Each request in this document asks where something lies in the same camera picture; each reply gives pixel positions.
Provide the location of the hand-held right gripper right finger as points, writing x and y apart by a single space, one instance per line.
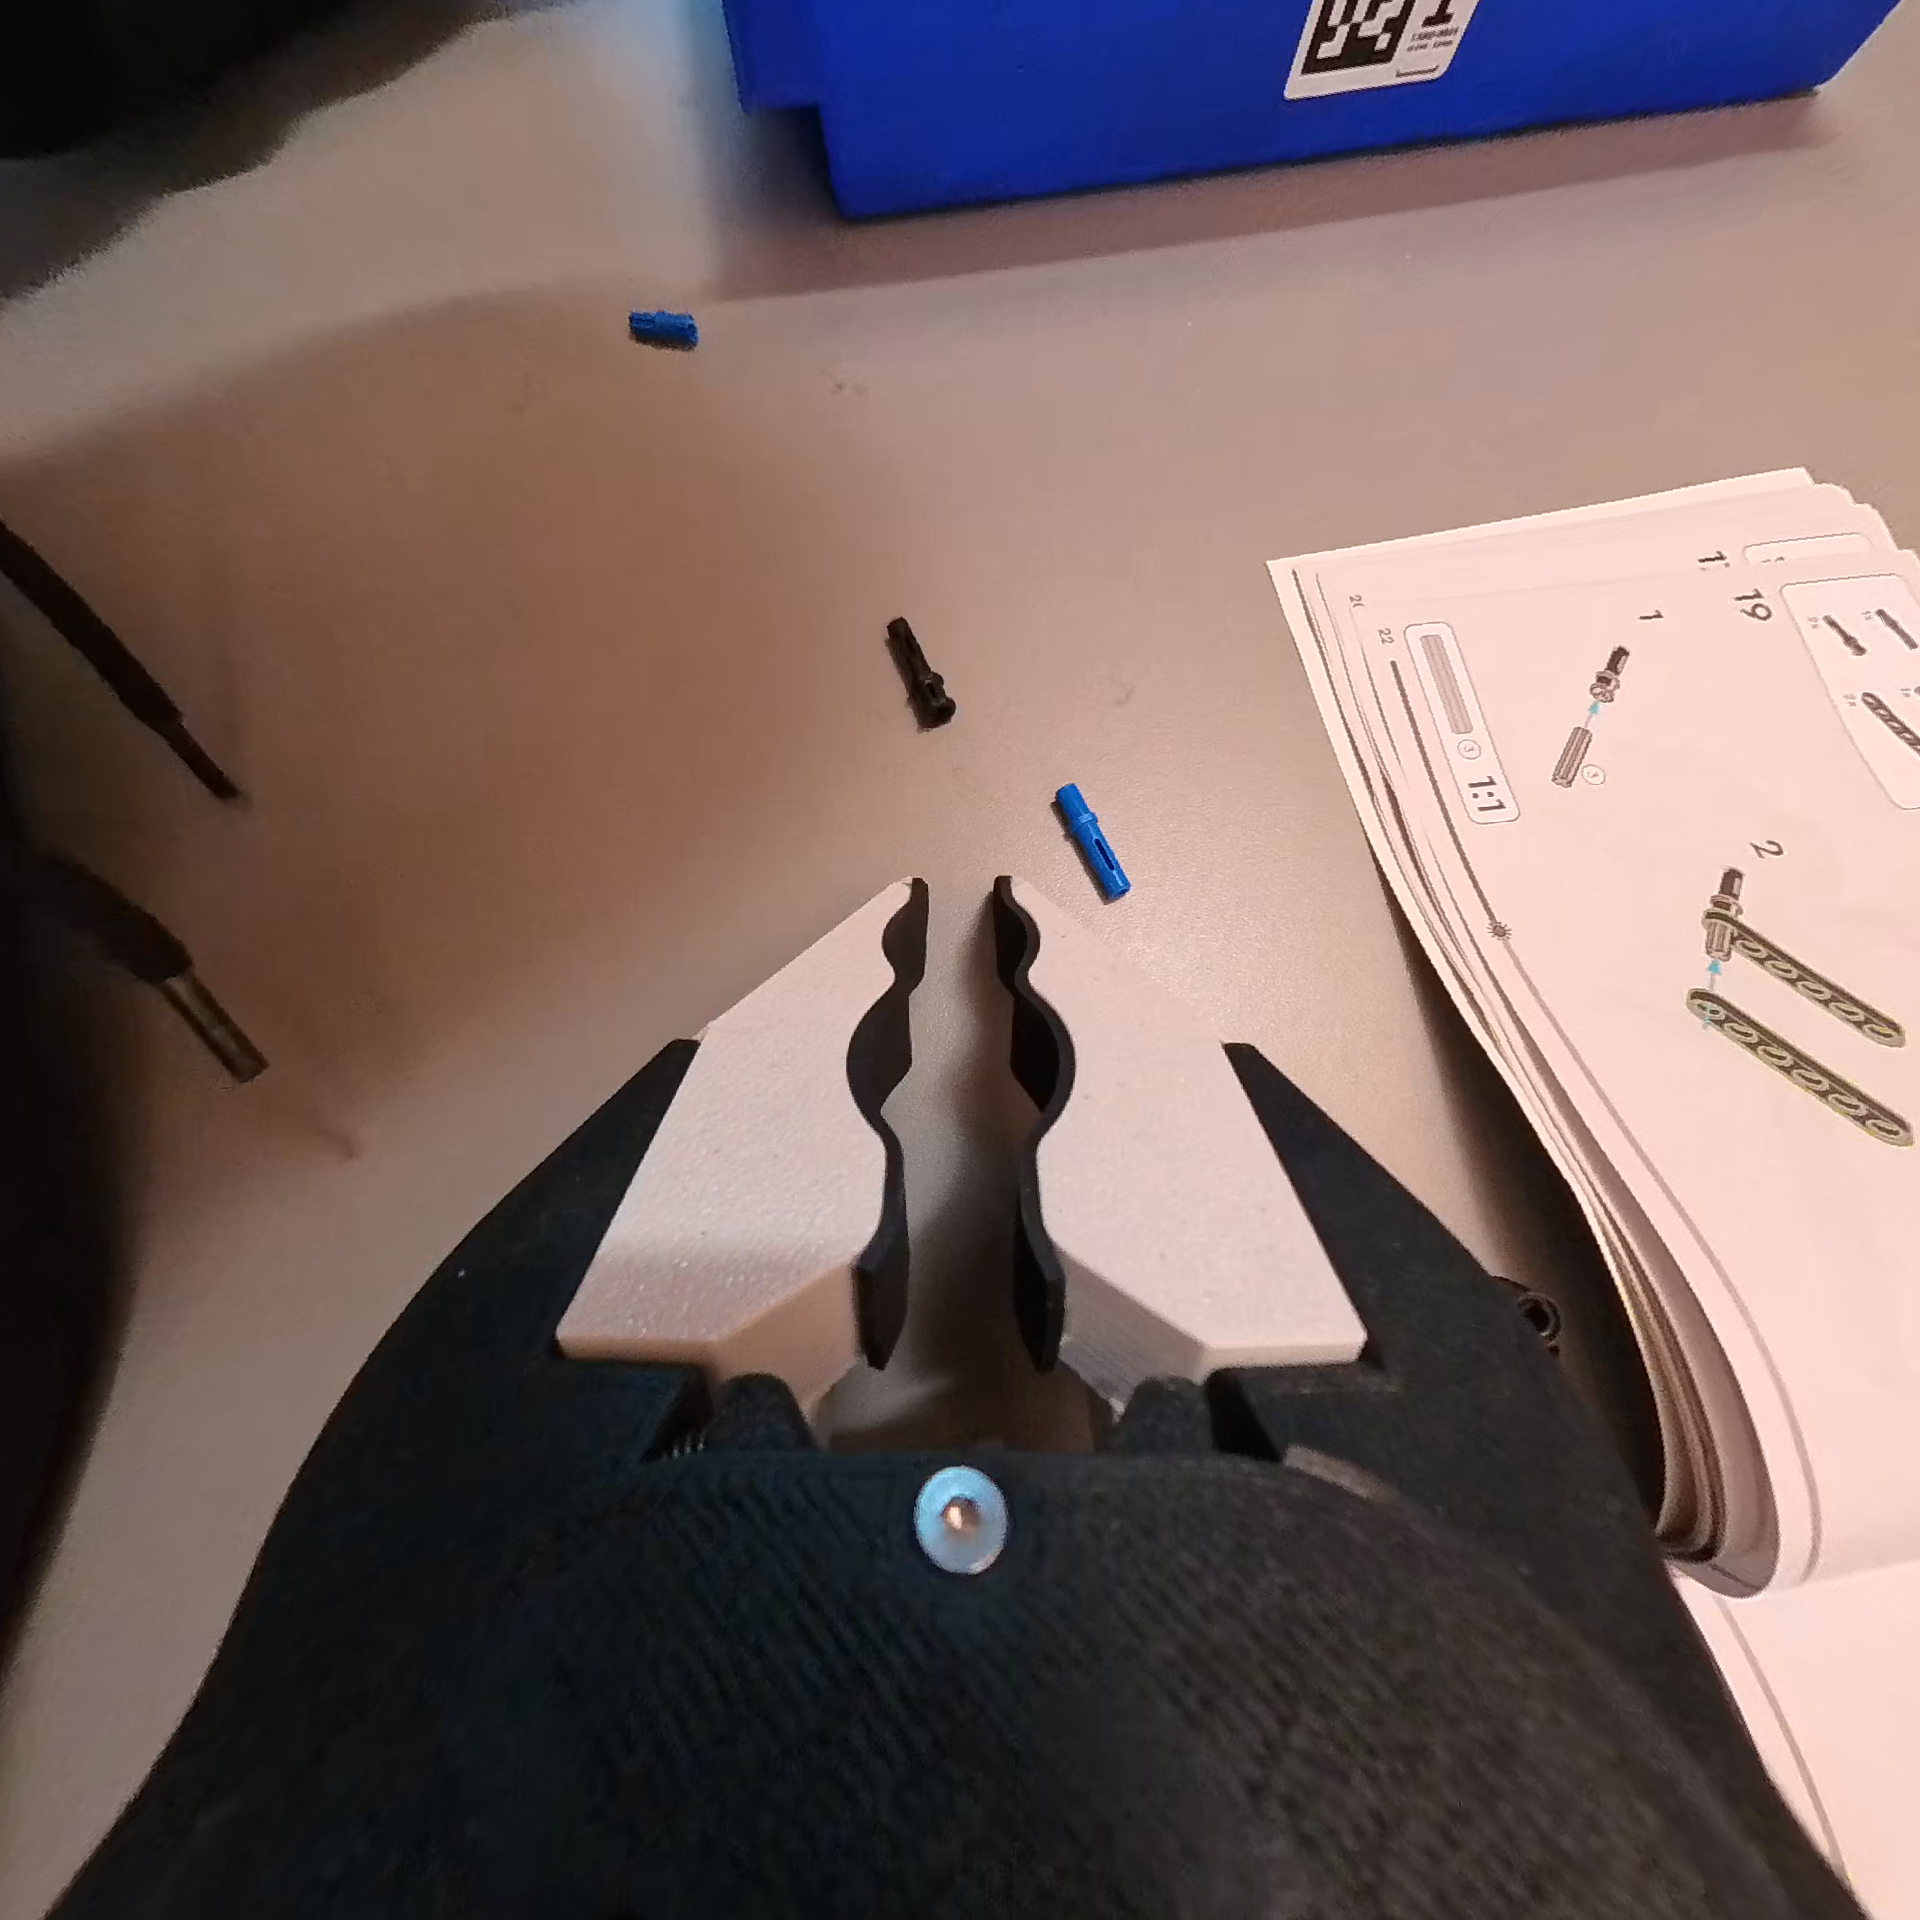
1185 1201

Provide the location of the small black connector pin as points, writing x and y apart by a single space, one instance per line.
922 673

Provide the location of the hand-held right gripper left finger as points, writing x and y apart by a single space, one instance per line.
734 1185

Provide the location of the blue plastic bin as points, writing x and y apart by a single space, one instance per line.
1049 106

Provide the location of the grey desk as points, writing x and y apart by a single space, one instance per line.
524 599

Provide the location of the white instruction booklet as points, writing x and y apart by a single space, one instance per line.
1651 930

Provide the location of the small blue connector pin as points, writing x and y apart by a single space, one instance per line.
1092 840
662 328

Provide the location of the black white code sticker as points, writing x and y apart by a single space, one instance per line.
1387 43

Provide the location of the small black round connector piece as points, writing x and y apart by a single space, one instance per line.
1538 1317

